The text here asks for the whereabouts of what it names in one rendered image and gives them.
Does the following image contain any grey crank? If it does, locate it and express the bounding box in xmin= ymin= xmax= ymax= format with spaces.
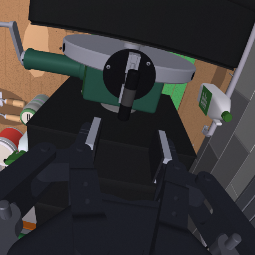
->
xmin=0 ymin=21 xmax=26 ymax=66

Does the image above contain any green mat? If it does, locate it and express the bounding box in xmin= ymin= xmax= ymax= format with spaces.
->
xmin=161 ymin=50 xmax=197 ymax=111

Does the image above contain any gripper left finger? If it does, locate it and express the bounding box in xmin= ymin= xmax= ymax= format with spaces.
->
xmin=0 ymin=117 xmax=106 ymax=218

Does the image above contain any green-banded tin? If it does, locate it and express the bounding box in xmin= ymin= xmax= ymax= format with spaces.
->
xmin=19 ymin=94 xmax=50 ymax=125

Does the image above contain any white bottle green cap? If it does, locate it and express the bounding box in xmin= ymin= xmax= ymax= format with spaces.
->
xmin=197 ymin=82 xmax=233 ymax=126

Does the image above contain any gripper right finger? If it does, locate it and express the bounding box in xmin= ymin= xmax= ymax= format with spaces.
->
xmin=149 ymin=129 xmax=255 ymax=252

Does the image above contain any black lock pin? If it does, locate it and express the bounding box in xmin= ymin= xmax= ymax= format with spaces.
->
xmin=117 ymin=69 xmax=141 ymax=121

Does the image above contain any red tin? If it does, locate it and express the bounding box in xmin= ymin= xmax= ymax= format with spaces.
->
xmin=0 ymin=127 xmax=24 ymax=166

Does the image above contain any orange bar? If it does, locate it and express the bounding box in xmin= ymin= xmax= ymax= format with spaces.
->
xmin=22 ymin=220 xmax=37 ymax=229

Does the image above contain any black round pin plate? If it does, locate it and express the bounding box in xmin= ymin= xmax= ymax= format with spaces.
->
xmin=102 ymin=48 xmax=156 ymax=101

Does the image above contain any wooden-handled tool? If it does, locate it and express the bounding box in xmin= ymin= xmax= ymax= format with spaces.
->
xmin=0 ymin=91 xmax=27 ymax=108
xmin=0 ymin=112 xmax=24 ymax=123

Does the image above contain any small green fitting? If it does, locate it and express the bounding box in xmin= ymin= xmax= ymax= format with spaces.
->
xmin=4 ymin=150 xmax=27 ymax=166

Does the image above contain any grey tube frame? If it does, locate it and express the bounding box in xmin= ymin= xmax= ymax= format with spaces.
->
xmin=201 ymin=22 xmax=255 ymax=138

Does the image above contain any white container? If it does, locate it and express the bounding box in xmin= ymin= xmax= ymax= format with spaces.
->
xmin=17 ymin=130 xmax=28 ymax=153

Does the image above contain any grey index disc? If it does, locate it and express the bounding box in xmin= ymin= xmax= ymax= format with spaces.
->
xmin=62 ymin=34 xmax=197 ymax=84

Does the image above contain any black tumbler drum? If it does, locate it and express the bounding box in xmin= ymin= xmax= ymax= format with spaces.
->
xmin=28 ymin=0 xmax=255 ymax=70
xmin=26 ymin=76 xmax=198 ymax=227

